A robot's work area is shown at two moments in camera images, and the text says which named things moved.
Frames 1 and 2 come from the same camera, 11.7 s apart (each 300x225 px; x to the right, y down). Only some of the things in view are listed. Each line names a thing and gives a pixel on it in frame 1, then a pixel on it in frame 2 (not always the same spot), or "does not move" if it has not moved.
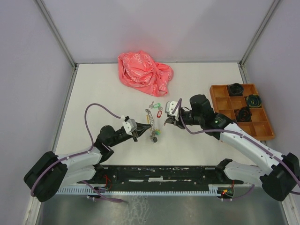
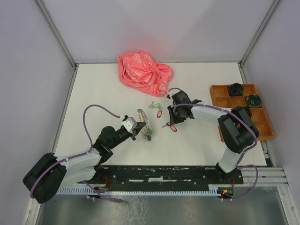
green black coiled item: (254, 101) does not move
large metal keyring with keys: (154, 131) to (147, 131)
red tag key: (160, 112) does not move
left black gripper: (141, 128) does not move
